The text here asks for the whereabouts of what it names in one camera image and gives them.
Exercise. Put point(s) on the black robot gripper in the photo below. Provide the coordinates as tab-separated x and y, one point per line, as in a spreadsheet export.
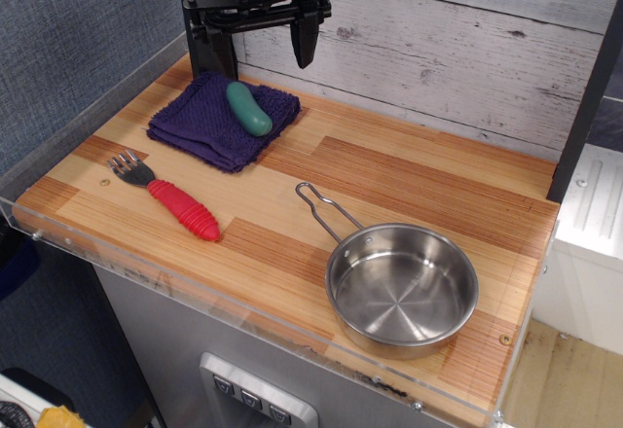
302	16

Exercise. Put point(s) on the red handled metal fork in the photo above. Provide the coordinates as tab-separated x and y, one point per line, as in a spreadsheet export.
190	213

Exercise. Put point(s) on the purple folded cloth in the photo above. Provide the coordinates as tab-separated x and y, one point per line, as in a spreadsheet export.
201	123

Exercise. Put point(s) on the green toy pickle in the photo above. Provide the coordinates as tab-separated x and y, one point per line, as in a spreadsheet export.
250	115

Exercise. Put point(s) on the small steel saucepan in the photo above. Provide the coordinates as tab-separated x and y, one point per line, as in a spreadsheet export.
400	291

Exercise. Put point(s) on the silver toy fridge cabinet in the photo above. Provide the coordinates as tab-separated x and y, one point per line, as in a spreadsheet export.
206	369

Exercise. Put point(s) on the clear acrylic table guard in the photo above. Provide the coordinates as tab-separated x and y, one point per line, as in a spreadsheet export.
271	255

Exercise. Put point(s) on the white ribbed box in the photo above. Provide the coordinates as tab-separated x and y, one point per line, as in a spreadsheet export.
580	289

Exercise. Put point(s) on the yellow object bottom left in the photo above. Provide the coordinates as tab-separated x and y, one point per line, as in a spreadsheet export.
60	417

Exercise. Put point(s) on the dark vertical post left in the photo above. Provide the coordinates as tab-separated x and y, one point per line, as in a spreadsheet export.
194	14

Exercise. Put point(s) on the dark vertical post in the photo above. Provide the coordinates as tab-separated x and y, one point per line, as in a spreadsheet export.
194	14
589	105

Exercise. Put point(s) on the dark vertical post right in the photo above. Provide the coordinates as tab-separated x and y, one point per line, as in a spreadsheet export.
589	105

